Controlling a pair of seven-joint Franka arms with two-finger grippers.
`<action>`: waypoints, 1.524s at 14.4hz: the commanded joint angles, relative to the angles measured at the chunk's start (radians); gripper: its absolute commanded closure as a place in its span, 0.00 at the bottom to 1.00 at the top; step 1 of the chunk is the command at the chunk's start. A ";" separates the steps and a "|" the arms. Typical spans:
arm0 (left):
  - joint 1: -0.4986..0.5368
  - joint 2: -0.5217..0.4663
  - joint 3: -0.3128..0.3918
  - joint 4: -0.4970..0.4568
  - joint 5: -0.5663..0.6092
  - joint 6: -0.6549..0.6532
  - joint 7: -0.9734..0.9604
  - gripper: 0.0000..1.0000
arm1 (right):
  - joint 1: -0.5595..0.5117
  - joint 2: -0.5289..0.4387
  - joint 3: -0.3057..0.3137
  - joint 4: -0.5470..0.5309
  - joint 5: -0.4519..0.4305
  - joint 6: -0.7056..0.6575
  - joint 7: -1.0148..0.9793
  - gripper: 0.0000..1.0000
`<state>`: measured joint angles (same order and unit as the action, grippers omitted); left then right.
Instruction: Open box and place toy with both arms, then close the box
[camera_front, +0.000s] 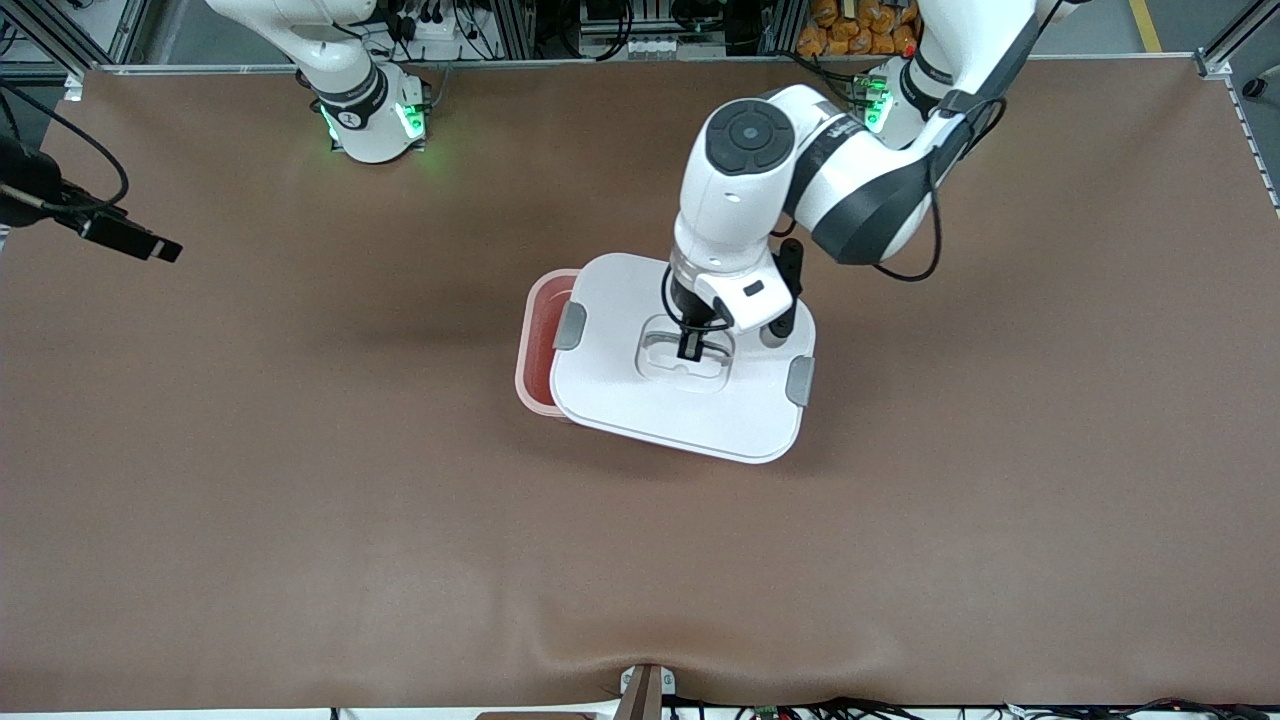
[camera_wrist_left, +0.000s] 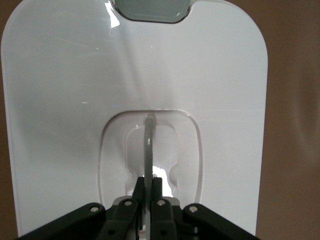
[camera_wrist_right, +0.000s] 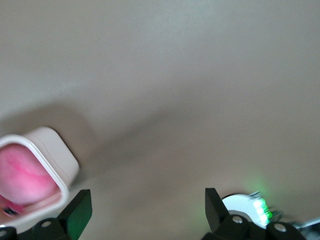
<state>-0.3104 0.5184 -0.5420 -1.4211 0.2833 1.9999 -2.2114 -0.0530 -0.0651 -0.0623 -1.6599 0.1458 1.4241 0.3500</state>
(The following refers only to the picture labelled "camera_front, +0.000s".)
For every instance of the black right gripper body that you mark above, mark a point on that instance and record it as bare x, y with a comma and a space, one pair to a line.
22, 183

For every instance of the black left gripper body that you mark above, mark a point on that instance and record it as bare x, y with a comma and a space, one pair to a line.
684, 303

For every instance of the white box lid grey latches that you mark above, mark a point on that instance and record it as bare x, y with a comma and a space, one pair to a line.
640, 410

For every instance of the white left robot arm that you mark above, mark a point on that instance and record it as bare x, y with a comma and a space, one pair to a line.
740, 190

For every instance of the pink plastic storage box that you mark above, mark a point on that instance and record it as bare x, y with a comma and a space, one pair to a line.
520, 375

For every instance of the grey socket strip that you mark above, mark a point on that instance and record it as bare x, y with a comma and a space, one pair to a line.
650, 46

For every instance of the brown table cover mat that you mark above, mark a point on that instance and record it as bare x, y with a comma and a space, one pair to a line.
300, 450

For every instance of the orange packet pile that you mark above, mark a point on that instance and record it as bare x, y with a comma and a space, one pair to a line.
860, 25

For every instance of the white power strip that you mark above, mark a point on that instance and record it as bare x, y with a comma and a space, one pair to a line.
440, 40

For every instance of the aluminium table edge rail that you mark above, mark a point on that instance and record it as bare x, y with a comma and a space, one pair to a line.
600, 62

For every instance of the metal clamp bracket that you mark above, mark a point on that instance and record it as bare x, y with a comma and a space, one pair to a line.
643, 690

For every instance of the white perforated side rail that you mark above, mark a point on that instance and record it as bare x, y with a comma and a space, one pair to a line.
1262, 150

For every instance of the aluminium corner post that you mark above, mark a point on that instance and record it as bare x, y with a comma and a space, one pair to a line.
1225, 45

